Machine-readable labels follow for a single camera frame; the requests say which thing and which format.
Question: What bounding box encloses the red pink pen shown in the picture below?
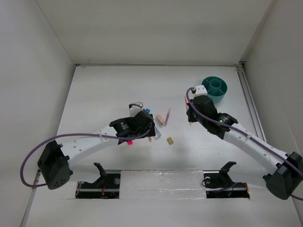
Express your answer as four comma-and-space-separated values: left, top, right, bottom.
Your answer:
184, 96, 191, 126

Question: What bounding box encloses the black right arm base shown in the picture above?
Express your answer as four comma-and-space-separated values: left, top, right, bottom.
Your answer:
201, 161, 250, 199

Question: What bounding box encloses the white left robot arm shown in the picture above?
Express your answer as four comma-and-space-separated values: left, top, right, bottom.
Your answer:
37, 109, 155, 190

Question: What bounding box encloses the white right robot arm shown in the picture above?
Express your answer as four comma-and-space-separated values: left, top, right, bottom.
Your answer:
186, 95, 303, 200

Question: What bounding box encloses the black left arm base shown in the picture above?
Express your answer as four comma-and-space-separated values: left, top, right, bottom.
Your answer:
75, 163, 121, 199

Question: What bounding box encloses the clear bottle blue cap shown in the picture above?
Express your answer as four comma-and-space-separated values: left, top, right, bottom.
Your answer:
154, 128, 161, 140

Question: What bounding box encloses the pink eraser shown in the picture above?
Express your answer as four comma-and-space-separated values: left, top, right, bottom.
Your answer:
156, 114, 165, 127

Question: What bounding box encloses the teal round desk organizer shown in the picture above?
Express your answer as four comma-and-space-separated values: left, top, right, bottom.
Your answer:
202, 76, 228, 104

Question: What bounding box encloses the pink purple pen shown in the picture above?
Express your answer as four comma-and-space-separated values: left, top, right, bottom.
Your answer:
164, 108, 171, 127

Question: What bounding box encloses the small brass sharpener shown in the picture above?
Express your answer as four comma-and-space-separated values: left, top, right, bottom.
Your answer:
167, 137, 174, 145

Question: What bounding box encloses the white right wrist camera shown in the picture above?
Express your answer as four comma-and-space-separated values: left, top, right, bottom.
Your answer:
192, 85, 207, 97

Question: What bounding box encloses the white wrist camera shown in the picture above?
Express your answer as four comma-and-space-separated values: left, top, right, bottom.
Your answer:
192, 85, 207, 97
129, 102, 143, 117

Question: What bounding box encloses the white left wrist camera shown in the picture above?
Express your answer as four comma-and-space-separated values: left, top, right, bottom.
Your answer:
129, 102, 143, 117

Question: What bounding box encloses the aluminium side rail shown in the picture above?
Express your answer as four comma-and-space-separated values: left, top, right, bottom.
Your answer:
236, 61, 267, 142

